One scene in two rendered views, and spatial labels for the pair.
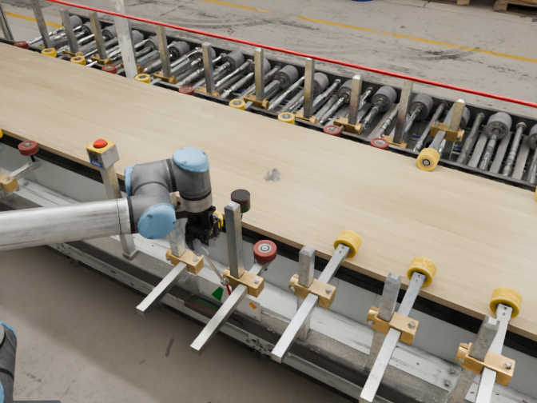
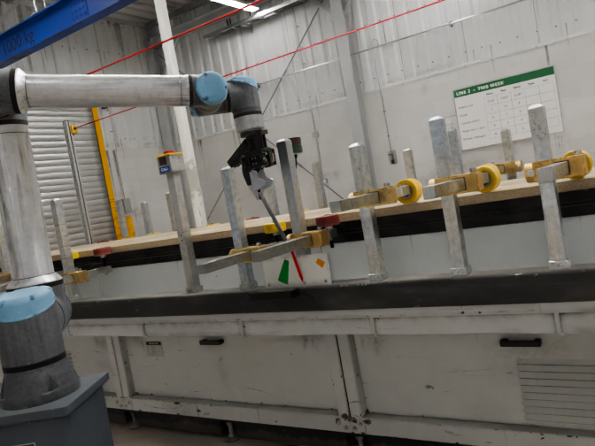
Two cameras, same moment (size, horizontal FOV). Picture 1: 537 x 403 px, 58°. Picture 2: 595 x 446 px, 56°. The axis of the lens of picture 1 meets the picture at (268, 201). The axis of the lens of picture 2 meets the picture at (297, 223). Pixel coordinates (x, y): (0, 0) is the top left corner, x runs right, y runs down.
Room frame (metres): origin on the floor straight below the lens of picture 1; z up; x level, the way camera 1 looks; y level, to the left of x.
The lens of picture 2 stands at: (-0.72, 0.00, 1.00)
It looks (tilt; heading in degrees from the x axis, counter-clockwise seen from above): 3 degrees down; 4
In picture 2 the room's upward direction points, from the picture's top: 10 degrees counter-clockwise
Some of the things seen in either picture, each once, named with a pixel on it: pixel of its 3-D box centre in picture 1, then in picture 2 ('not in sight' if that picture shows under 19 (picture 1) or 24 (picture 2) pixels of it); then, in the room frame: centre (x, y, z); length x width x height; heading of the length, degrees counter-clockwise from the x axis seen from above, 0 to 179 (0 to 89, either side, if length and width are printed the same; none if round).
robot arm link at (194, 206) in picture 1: (196, 197); (250, 125); (1.05, 0.20, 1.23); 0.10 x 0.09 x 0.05; 150
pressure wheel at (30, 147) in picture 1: (31, 154); (104, 258); (1.83, 1.07, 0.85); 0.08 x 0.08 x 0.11
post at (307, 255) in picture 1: (304, 302); (369, 223); (0.96, -0.11, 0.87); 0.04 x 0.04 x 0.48; 60
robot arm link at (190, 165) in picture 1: (191, 173); (243, 97); (1.05, 0.21, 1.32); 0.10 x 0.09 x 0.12; 108
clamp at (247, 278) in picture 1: (244, 280); (307, 239); (1.08, 0.09, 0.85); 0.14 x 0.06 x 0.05; 60
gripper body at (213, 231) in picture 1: (201, 220); (256, 150); (1.04, 0.19, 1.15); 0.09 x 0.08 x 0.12; 60
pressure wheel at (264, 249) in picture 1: (264, 258); (329, 230); (1.17, 0.01, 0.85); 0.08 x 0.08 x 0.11
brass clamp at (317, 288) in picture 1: (312, 289); (372, 197); (0.95, -0.13, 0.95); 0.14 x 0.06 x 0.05; 60
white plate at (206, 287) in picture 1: (228, 297); (294, 271); (1.08, 0.15, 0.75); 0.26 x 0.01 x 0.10; 60
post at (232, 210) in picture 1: (236, 260); (296, 212); (1.09, 0.11, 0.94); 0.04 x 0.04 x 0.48; 60
